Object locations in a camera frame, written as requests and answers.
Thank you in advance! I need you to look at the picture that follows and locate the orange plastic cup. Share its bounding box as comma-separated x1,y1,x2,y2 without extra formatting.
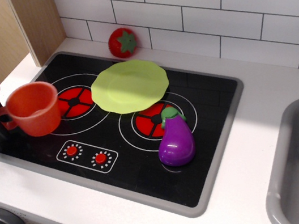
0,81,61,137

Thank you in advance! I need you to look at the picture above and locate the lime green plate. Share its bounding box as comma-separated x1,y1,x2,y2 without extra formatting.
91,60,169,114

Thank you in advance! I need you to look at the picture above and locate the wooden side panel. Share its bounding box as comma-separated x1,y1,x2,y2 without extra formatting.
0,0,66,82

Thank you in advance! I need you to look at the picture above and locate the black toy stovetop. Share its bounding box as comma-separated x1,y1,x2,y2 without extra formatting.
0,52,244,217

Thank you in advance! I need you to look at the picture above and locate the red toy tomato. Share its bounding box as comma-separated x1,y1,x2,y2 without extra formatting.
108,27,137,58

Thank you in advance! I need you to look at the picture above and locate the purple toy eggplant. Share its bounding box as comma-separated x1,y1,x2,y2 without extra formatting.
158,107,196,167

